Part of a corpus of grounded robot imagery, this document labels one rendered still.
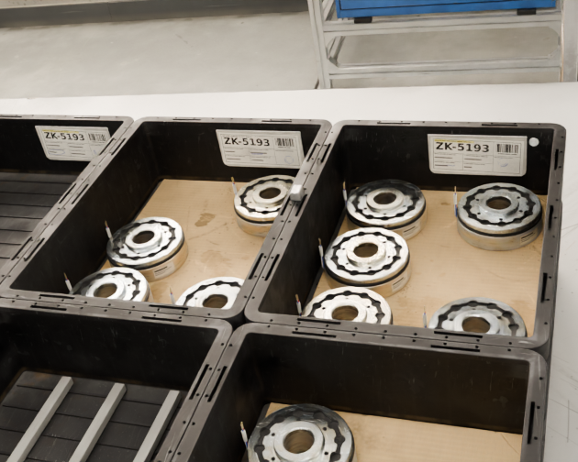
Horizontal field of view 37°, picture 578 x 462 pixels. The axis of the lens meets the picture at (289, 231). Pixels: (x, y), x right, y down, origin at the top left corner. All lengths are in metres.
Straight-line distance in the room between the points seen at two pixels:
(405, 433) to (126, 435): 0.29
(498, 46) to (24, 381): 2.72
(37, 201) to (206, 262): 0.35
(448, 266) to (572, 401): 0.21
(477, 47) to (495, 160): 2.35
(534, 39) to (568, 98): 1.87
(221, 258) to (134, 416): 0.27
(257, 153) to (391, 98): 0.53
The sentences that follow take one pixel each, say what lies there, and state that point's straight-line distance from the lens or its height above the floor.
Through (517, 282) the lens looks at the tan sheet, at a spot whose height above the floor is 0.83.
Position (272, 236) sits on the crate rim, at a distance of 0.97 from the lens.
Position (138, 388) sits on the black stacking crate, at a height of 0.83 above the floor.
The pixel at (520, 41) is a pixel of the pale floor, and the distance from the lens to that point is 3.50.
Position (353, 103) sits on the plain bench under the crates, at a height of 0.70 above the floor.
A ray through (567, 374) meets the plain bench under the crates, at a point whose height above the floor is 0.70.
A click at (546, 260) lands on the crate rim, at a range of 0.90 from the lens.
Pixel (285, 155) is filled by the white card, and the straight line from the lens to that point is 1.20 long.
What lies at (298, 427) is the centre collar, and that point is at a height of 0.87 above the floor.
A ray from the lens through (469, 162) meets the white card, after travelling 1.15.
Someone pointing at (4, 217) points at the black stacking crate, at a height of 0.83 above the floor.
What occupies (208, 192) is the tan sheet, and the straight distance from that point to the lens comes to 1.25.
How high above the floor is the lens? 1.50
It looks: 36 degrees down
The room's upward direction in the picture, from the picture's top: 11 degrees counter-clockwise
